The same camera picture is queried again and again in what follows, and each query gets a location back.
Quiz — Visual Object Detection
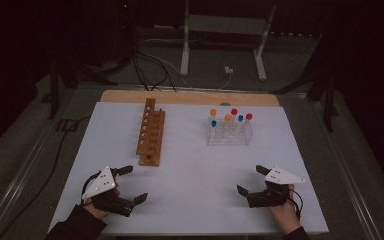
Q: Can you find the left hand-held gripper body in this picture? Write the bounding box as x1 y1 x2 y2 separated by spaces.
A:
81 165 136 218

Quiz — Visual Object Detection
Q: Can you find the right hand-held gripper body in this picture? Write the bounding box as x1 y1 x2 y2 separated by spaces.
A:
245 165 307 209

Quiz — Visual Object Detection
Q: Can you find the clear plastic test tube rack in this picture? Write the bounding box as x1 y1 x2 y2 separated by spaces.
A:
205 116 254 147

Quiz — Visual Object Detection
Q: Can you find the wooden test tube rack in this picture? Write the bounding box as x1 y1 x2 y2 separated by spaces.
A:
135 97 166 167

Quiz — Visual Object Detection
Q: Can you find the orange capped test tube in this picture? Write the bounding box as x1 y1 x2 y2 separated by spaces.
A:
224 113 233 138
209 108 218 136

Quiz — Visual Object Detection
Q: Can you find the person's left hand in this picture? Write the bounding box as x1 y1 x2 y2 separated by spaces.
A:
83 199 112 221

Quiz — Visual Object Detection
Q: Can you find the person's right hand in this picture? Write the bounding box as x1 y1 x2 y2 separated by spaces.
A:
268 184 303 236

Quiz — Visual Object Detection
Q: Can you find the white table mat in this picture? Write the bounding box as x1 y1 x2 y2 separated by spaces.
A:
48 101 330 236

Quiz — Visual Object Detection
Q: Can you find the black stand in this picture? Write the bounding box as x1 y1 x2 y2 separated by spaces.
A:
269 64 340 133
48 54 119 120

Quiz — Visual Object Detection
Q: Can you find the white metal stand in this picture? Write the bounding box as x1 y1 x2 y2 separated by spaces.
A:
179 0 278 82

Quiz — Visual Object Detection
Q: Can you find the left hand-held gripper cable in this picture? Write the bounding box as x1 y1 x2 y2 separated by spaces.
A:
80 170 103 205

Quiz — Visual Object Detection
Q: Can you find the hand-held gripper cable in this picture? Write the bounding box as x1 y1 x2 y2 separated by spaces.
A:
288 188 305 221
80 170 103 205

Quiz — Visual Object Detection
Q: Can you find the right hand-held gripper cable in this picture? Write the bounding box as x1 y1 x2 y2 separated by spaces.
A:
288 188 305 221

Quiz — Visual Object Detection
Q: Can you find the black floor cable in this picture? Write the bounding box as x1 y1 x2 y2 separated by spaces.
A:
0 114 93 240

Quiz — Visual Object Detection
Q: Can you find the metal rail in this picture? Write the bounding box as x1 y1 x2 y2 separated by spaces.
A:
0 87 81 240
308 98 384 240

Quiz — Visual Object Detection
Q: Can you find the bundle of black cables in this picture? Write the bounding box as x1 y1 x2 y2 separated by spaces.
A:
131 46 178 92

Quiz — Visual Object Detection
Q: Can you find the white cable with plug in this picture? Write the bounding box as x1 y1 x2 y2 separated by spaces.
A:
213 65 235 91

